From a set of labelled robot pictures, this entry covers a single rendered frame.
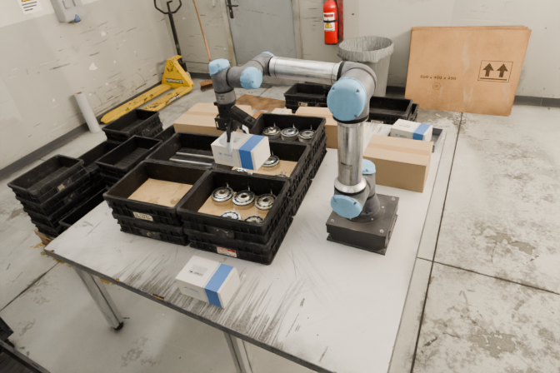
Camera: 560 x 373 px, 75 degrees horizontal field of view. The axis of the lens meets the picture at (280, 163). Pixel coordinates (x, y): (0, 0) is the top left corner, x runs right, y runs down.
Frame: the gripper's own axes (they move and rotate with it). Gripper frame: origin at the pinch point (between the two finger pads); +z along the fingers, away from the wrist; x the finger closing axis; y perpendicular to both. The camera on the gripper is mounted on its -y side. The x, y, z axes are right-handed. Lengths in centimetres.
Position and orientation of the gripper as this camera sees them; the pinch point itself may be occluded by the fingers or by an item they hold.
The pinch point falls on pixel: (240, 146)
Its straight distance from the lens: 150.8
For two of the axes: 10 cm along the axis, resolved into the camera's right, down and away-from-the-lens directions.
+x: -4.4, 5.4, -7.2
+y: -8.9, -1.6, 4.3
